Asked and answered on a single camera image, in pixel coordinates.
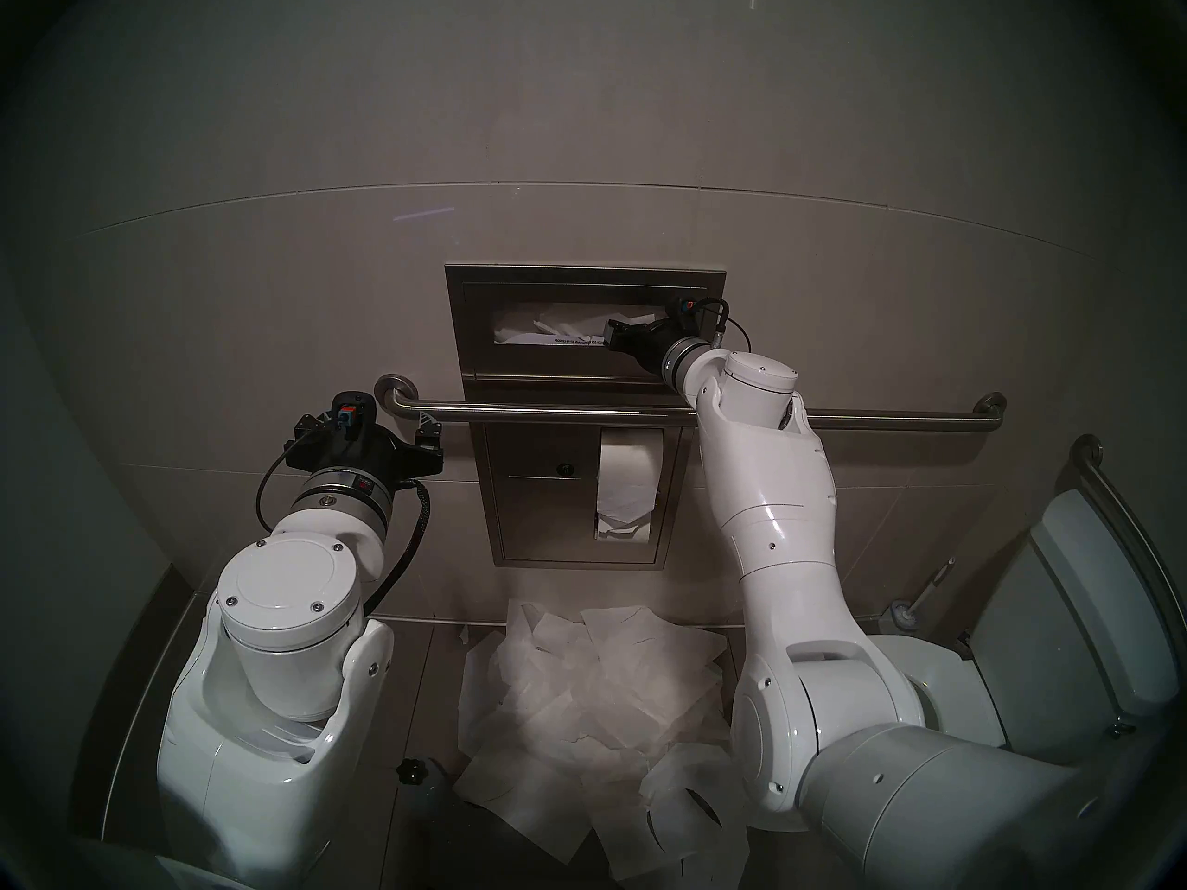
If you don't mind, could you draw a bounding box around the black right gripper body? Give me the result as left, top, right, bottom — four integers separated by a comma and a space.
632, 315, 695, 377

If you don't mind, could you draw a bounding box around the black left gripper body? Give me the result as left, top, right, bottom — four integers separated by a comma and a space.
283, 425, 444, 479

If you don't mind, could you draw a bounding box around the white toilet paper roll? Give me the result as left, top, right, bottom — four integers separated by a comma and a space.
593, 426, 665, 542

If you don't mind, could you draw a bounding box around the toilet brush with holder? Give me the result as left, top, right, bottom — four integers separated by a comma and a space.
876, 556, 956, 631

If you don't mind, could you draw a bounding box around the white toilet with tank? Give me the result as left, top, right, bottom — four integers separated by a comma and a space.
858, 488, 1183, 759

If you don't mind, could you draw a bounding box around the long steel grab bar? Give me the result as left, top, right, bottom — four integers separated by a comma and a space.
374, 375, 1007, 433

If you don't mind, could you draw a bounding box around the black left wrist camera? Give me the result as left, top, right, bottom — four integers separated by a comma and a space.
332, 390, 378, 440

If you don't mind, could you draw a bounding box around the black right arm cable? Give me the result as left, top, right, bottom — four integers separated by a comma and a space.
700, 297, 754, 353

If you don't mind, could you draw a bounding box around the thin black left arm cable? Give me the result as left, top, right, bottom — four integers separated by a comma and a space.
255, 439, 312, 537

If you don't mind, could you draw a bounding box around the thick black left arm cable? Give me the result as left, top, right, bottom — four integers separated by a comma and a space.
364, 476, 435, 617

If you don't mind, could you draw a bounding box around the stainless steel wall dispenser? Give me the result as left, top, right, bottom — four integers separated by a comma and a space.
443, 264, 729, 572

